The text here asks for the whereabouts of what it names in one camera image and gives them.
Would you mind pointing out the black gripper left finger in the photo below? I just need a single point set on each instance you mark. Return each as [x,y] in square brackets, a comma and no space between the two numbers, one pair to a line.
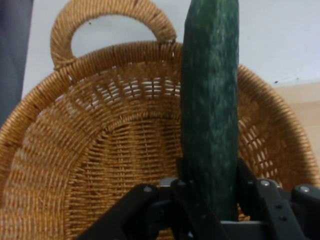
[140,207]

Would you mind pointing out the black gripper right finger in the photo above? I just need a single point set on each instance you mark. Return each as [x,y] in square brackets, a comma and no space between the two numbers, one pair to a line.
[282,212]

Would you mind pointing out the long dark green cucumber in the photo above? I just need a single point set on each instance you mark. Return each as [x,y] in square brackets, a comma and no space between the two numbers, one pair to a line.
[211,112]

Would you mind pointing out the wooden cutting board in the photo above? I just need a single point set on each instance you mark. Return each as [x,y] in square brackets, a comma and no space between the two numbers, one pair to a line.
[303,105]

